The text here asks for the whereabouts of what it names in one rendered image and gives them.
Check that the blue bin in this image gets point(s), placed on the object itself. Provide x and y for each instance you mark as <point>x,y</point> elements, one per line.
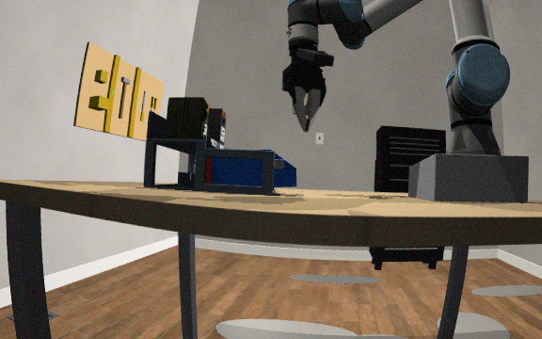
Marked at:
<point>249,172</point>

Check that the dark grey case with orange latches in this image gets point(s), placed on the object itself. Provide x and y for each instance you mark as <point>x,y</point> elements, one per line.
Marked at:
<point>216,124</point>

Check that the olive green case with orange latches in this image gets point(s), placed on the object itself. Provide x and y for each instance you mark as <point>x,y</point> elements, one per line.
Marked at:
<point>187,118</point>

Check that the grey metal shelf rack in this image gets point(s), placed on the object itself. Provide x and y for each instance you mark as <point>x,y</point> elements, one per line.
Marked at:
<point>197,163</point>

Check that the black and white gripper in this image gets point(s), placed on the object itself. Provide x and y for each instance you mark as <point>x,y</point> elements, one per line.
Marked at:
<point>302,77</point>

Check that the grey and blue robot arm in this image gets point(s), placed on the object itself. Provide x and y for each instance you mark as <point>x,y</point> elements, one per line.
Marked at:
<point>481,73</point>

